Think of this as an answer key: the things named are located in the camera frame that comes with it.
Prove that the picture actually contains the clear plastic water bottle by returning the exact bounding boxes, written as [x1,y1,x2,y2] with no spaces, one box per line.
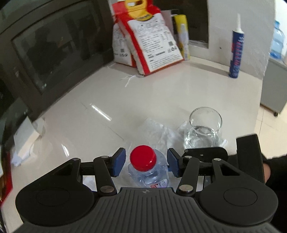
[128,149,169,188]

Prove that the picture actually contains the red bottle cap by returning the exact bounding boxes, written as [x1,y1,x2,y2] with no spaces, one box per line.
[130,145,157,172]

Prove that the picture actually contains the person's right hand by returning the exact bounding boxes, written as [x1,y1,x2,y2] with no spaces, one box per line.
[263,163,271,182]

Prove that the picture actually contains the white paper towel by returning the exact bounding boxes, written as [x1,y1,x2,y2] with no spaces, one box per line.
[137,118,228,154]

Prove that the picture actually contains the clear drinking glass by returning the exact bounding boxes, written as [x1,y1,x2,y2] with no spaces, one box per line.
[183,107,223,149]

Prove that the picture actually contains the grey cabinet on wheels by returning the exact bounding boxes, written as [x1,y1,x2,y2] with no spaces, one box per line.
[260,57,286,117]

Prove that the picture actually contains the white papers at left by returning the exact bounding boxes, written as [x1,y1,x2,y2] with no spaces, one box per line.
[11,117,45,167]

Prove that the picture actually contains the blue sealant tube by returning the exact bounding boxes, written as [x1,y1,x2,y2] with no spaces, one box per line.
[229,14,245,79]

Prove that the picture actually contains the red folder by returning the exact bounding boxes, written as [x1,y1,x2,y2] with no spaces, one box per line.
[1,151,13,205]

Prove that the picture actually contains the blue water jug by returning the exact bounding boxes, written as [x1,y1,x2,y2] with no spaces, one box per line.
[269,21,285,60]

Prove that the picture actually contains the red white rice bag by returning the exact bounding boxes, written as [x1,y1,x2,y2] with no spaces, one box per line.
[112,1,183,76]

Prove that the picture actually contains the black microwave oven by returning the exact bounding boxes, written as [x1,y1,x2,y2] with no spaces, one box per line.
[1,1,113,142]

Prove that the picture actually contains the yellow spray can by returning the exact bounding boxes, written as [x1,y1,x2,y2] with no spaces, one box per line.
[174,15,190,61]

